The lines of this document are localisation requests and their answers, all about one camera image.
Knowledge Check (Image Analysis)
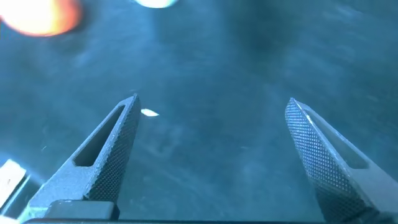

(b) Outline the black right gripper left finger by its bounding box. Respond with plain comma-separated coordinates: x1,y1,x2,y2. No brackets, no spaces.
20,93,141,223

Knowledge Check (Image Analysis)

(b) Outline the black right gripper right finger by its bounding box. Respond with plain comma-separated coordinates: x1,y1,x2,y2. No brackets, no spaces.
284,98,398,223

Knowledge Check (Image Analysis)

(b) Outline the orange fruit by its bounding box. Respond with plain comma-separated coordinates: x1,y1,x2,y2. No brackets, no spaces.
0,0,83,37

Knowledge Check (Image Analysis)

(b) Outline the white round ashtray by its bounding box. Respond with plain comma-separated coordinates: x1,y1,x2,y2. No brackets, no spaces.
135,0,180,9

